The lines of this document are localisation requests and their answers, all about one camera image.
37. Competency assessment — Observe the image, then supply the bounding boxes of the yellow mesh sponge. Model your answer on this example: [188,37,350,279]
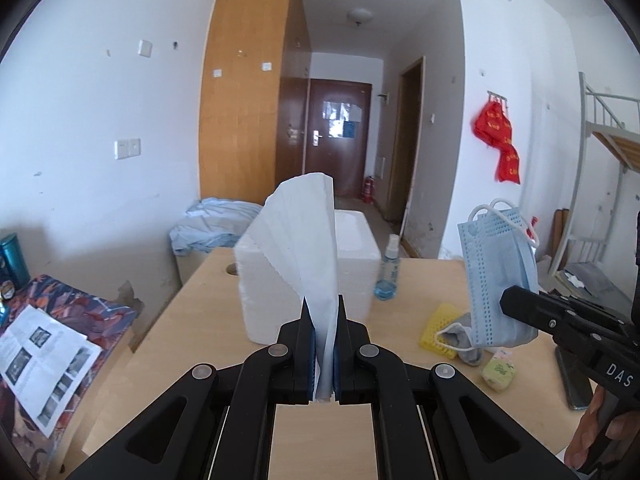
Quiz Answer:
[419,302,458,359]

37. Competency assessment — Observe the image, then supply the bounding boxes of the side doorway wooden frame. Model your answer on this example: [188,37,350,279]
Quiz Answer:
[385,55,426,223]

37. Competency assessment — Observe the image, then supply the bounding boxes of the wooden wardrobe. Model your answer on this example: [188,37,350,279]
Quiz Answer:
[198,0,312,206]

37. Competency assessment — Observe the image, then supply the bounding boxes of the person's right hand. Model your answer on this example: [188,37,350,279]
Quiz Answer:
[564,387,640,470]

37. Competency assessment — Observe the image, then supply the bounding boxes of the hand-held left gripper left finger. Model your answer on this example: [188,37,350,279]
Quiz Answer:
[65,296,318,480]

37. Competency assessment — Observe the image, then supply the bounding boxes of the printed paper leaflet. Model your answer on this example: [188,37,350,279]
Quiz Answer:
[0,305,102,437]

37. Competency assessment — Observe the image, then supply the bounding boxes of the white metal bunk bed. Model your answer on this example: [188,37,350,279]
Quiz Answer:
[547,72,640,301]

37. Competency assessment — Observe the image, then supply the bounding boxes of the double wall switch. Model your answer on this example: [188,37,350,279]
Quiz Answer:
[114,138,142,160]

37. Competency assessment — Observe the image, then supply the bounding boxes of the white paper tissue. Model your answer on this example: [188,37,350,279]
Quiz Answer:
[263,172,341,403]

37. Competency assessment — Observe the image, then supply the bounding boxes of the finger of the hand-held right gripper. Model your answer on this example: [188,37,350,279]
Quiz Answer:
[500,285,608,343]

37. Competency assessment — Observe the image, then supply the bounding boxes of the printed blanket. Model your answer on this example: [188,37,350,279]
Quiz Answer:
[0,274,138,461]

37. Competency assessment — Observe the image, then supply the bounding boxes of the black phone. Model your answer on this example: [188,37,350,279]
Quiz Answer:
[554,345,596,411]

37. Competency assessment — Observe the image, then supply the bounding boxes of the leaning wooden boards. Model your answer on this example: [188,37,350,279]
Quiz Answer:
[550,208,573,261]

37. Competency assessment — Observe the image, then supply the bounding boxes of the white foam box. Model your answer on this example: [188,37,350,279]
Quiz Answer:
[234,210,383,346]

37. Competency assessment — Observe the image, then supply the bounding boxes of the blue spray bottle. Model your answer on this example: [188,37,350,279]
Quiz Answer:
[374,234,401,302]

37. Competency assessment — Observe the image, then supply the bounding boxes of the floral tissue packet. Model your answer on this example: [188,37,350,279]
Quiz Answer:
[481,350,518,392]

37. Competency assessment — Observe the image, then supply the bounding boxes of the blue face mask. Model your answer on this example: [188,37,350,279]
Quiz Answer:
[434,199,542,356]

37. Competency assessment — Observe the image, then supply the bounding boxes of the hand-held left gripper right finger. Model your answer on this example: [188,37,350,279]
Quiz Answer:
[332,294,576,480]

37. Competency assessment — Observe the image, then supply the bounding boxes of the brown entrance door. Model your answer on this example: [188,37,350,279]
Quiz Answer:
[305,78,373,198]

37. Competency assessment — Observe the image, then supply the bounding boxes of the red hanging bags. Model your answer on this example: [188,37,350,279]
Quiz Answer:
[472,91,521,185]

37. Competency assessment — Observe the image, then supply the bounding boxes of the light blue cloth pile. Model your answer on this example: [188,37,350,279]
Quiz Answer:
[169,197,263,256]

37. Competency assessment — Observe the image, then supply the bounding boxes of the grey sock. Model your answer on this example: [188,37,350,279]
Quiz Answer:
[440,312,486,366]

